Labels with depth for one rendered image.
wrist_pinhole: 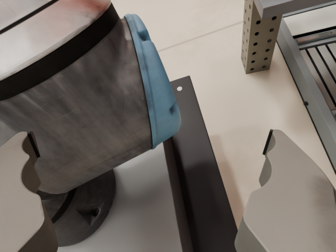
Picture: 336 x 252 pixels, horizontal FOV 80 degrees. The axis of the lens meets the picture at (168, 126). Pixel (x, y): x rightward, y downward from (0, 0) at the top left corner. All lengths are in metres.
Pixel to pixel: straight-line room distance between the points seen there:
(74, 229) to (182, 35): 1.08
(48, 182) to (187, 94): 0.44
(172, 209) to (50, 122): 0.26
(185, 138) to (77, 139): 0.36
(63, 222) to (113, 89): 0.26
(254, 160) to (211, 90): 0.36
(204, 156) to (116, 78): 0.35
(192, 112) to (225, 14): 0.86
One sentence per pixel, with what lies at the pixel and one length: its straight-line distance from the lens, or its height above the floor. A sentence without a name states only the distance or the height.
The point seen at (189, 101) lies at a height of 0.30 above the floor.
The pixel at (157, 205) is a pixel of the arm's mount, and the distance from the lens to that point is 0.39.
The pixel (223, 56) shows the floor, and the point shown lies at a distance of 1.08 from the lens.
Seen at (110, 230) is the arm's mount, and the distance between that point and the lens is 0.42.
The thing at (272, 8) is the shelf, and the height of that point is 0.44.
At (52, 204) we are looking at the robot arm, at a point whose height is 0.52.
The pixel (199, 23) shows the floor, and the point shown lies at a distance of 1.30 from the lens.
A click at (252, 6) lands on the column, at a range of 0.79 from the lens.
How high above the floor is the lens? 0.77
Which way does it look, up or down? 59 degrees down
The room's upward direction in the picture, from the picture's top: 30 degrees counter-clockwise
